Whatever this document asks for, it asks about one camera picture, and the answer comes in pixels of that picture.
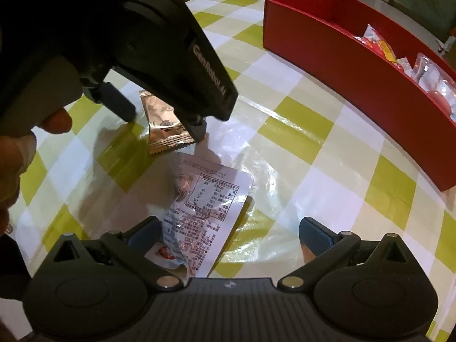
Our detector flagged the green and white checked tablecloth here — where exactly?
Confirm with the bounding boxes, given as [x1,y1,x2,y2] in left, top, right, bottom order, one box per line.
[0,0,456,342]

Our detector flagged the red cardboard box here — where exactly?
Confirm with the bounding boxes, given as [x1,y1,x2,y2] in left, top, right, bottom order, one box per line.
[263,0,456,193]

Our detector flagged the person's left hand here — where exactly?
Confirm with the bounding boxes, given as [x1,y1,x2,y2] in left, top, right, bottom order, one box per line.
[0,109,74,237]

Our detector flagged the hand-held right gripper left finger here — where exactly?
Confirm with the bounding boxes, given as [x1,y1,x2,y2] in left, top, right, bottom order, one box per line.
[53,217,184,291]

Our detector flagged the vacuum-packed sausage packet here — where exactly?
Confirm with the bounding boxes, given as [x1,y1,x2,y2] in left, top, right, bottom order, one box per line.
[413,53,456,123]

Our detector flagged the small golden-brown snack packet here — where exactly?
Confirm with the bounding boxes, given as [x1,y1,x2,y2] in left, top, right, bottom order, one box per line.
[139,90,196,155]

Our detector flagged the small white printed packet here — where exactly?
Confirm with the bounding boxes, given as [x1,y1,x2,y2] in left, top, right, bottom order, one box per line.
[144,152,254,279]

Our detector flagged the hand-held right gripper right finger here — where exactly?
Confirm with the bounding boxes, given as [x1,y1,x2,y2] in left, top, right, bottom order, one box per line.
[278,217,410,290]

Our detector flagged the yellow and red snack packet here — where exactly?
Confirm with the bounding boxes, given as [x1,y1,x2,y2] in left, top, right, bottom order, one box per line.
[354,24,398,63]

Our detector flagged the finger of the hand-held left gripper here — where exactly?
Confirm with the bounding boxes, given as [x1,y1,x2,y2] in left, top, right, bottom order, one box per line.
[83,81,138,122]
[183,114,208,143]

